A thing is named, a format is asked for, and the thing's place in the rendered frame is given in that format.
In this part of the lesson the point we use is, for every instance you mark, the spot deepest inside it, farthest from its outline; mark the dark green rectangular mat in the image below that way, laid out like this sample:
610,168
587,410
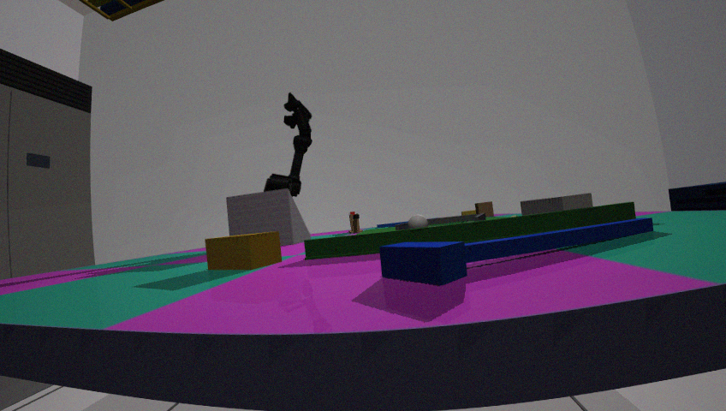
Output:
368,231

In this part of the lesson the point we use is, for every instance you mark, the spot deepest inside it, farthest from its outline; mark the brown cube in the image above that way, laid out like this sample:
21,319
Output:
484,207

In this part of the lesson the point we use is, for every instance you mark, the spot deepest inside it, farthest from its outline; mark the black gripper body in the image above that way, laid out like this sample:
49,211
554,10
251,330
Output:
300,115

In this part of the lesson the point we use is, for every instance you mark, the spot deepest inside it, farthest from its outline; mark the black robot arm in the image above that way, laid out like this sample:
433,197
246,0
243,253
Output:
301,143

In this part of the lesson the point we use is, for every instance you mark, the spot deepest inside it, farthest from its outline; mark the brown rectangular block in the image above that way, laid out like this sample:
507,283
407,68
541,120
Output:
243,252

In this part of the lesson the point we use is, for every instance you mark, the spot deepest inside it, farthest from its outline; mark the grey ball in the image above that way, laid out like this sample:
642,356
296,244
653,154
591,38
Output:
417,221

